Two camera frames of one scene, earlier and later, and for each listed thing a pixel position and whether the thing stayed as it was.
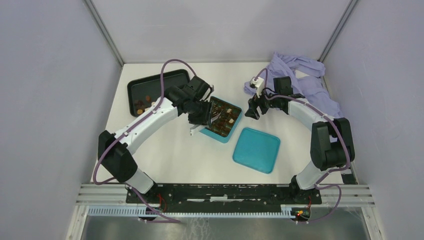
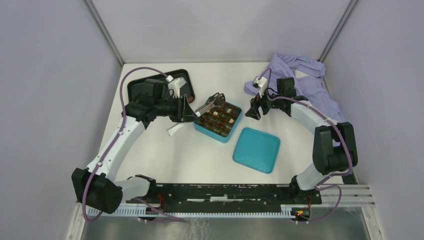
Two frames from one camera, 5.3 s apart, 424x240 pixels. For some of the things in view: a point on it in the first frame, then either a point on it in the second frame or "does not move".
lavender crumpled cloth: [307, 82] does not move
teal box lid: [257, 150] does not move
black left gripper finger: [205, 112] to [188, 114]
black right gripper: [253, 104] does not move
